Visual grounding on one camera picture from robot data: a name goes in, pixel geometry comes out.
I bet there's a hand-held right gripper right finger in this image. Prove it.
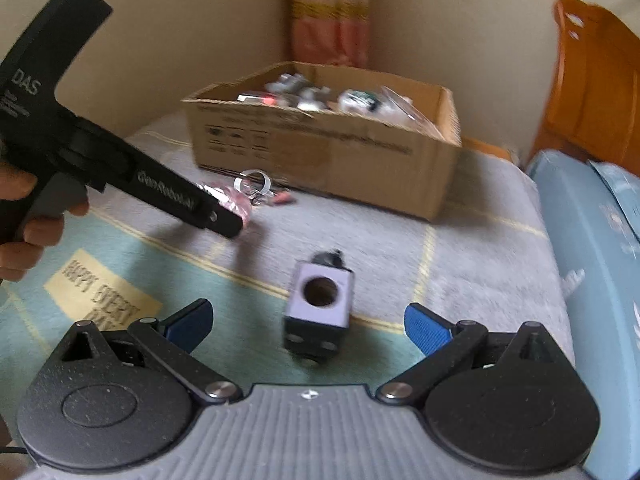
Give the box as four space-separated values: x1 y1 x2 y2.
375 303 567 406

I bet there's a brown cardboard box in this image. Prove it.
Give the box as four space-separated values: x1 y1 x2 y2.
181 61 464 223

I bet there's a pink plastic trinket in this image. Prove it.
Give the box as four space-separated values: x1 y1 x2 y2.
202 182 254 225

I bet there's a clear plastic ring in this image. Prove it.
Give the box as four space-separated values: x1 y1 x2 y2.
234 170 274 202

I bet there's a checked printed blanket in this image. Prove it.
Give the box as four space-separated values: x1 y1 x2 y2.
0 109 576 480

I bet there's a pink and yellow curtain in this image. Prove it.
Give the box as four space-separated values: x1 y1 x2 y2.
290 0 372 69

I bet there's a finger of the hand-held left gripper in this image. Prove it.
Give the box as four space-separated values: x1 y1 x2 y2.
199 187 247 239

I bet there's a wooden headboard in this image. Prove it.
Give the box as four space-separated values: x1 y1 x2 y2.
525 0 640 177

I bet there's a white cotton swab jar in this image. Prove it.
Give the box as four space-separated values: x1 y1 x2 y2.
337 88 382 114

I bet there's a person's left hand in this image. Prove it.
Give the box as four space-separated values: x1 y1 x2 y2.
0 162 91 283

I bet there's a wooden bed side rail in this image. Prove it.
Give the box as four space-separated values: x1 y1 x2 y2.
460 137 522 162

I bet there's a black cube robot toy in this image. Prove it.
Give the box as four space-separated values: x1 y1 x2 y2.
282 249 357 369

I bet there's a blue floral pillow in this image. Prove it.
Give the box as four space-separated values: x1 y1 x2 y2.
527 149 640 480
587 160 640 256

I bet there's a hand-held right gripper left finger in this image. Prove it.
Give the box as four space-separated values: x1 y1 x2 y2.
59 298 243 407

